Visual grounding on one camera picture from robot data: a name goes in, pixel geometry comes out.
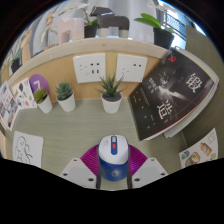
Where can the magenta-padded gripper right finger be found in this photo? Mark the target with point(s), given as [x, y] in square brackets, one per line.
[150, 170]

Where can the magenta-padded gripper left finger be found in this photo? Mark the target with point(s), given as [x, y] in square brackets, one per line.
[76, 170]

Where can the blue and white computer mouse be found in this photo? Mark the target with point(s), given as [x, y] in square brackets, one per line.
[113, 166]

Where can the white mouse pad with drawing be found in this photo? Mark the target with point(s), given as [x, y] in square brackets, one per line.
[28, 148]

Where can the food picture card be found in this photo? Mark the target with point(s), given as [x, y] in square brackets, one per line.
[200, 150]

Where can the small plant in white pot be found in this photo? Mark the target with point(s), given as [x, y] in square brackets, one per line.
[111, 104]
[67, 103]
[45, 105]

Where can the black book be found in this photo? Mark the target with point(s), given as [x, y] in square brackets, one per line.
[170, 96]

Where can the white sticker picture card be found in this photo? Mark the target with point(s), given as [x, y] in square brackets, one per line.
[24, 93]

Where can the red-edged picture magazine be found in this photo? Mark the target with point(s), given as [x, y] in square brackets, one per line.
[8, 106]

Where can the purple round number sign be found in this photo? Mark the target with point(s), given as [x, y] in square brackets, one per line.
[38, 83]

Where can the black horse figurine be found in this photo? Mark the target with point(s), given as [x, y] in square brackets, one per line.
[111, 21]

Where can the window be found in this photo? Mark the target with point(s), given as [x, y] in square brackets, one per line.
[180, 20]

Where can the grey curtain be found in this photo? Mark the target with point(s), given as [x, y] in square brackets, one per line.
[70, 11]

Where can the white wall outlet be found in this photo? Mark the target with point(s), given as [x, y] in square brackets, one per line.
[89, 67]
[131, 67]

